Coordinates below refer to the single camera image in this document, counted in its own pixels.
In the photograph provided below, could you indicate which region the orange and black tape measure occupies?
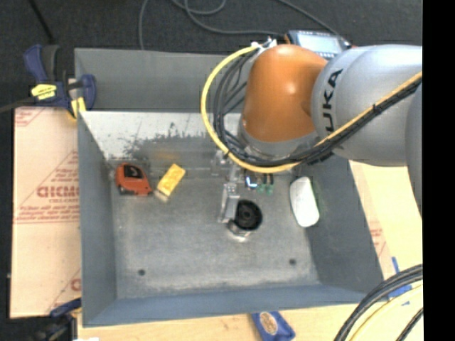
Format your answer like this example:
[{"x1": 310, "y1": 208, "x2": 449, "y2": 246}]
[{"x1": 114, "y1": 162, "x2": 154, "y2": 197}]

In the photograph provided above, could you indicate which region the brown cardboard board, red print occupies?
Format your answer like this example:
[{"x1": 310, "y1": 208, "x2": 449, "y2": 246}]
[{"x1": 9, "y1": 105, "x2": 397, "y2": 319}]

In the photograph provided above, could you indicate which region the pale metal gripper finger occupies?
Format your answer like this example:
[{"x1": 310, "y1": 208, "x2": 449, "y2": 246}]
[{"x1": 217, "y1": 183, "x2": 241, "y2": 224}]

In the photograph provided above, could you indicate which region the black round knob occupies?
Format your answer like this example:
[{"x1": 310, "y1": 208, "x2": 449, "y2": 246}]
[{"x1": 226, "y1": 199, "x2": 264, "y2": 243}]

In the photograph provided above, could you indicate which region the yellow rectangular block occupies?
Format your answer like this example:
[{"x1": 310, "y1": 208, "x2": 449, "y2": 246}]
[{"x1": 154, "y1": 163, "x2": 187, "y2": 202}]

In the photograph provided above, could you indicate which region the white oval object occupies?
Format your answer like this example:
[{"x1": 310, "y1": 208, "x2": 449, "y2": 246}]
[{"x1": 289, "y1": 175, "x2": 321, "y2": 228}]

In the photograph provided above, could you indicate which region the grey metal bin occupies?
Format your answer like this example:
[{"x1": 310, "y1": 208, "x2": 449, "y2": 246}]
[{"x1": 73, "y1": 47, "x2": 387, "y2": 328}]

